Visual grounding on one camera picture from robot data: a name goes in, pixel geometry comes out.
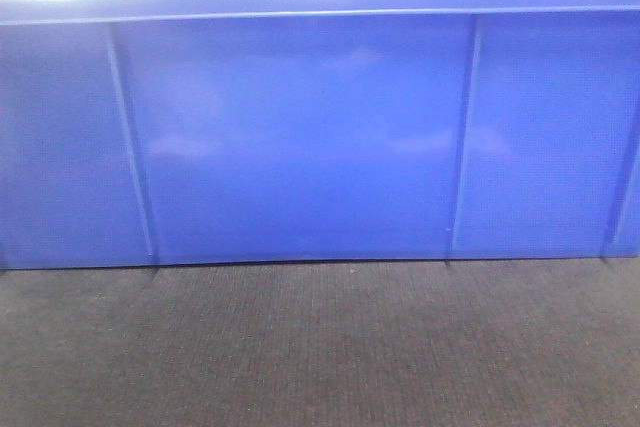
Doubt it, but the blue plastic bin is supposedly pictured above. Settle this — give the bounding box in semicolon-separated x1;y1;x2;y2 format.
1;0;639;269

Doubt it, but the dark grey conveyor belt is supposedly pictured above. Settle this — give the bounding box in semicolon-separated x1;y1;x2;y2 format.
1;259;639;426

